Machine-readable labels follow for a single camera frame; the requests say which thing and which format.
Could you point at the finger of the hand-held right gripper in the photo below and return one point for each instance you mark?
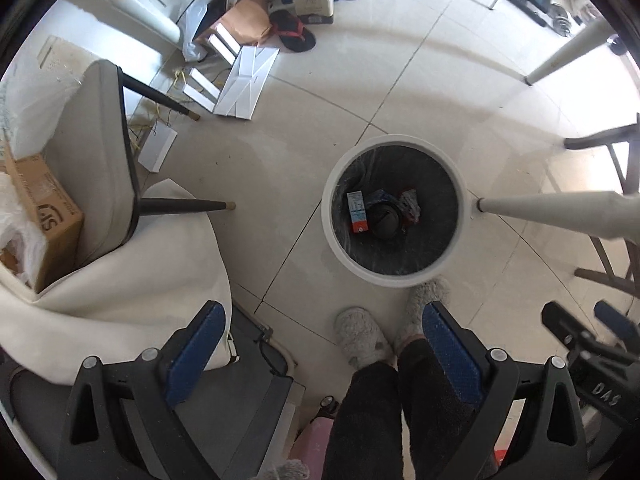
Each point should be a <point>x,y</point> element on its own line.
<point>565,325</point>
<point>617,322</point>

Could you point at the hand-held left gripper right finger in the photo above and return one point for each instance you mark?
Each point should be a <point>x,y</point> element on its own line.
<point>450,355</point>

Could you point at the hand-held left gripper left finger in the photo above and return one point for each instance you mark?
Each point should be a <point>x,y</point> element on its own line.
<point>195,350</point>

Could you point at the white round trash bin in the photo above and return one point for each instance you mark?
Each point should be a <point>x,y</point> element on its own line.
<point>334,240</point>

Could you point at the person's right fuzzy slipper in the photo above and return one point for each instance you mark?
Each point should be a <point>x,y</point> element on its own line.
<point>425,305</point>

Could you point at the person's fuzzy slipper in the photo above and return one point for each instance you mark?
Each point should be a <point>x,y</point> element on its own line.
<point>360,337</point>
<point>425,305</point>

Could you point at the grey fabric bag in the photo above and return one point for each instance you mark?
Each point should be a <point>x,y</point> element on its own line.
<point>240,390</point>

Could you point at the person's left fuzzy slipper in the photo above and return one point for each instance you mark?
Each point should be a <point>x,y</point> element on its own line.
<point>360,337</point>

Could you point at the white cloth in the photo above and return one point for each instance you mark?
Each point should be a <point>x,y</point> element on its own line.
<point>130,280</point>

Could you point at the person's left leg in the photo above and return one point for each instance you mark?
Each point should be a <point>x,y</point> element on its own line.
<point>365,420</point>

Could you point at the white-legged dining table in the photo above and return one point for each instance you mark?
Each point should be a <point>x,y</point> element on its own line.
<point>550,209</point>

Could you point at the dark round lid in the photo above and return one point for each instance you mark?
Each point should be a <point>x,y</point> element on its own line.
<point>384,220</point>

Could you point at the pink object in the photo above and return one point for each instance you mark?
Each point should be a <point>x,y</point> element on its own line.
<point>312,445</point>

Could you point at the colourful crumpled wrapper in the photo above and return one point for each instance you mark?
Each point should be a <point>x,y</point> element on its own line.
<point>410,205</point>

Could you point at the blue and orange carton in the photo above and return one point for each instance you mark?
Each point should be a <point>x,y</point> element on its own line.
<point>356,212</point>

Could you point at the dark wooden chair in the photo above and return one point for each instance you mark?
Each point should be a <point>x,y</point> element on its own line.
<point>600,136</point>

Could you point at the brown cardboard box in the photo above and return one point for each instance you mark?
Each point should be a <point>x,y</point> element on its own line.
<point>45,210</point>

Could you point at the white box with tag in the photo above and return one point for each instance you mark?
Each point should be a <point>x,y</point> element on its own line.
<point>157,147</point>

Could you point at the grey chair with black legs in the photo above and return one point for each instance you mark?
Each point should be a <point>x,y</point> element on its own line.
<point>95,160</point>

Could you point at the clear crinkled plastic bag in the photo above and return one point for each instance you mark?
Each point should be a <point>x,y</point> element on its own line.
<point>27,105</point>

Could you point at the dumbbell weights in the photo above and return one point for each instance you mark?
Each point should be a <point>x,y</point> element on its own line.
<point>562,16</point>

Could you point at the beige panel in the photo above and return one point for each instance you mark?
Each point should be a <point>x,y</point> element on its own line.
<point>65,57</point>

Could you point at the white plastic bag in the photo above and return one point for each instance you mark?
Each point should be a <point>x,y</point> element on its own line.
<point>192,25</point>

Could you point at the brown paper bag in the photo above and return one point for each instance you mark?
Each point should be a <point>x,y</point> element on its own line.
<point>245,20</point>

